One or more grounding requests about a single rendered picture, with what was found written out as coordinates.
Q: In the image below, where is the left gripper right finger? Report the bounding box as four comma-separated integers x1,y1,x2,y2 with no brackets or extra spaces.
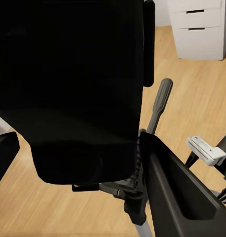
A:
139,131,226,237

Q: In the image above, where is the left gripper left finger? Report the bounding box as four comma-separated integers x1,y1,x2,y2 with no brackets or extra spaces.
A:
0,131,20,181

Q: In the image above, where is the camera tripod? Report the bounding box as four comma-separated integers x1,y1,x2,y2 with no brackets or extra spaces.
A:
92,78,226,237

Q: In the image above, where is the digital camera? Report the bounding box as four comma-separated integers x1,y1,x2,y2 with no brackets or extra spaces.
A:
0,0,155,192

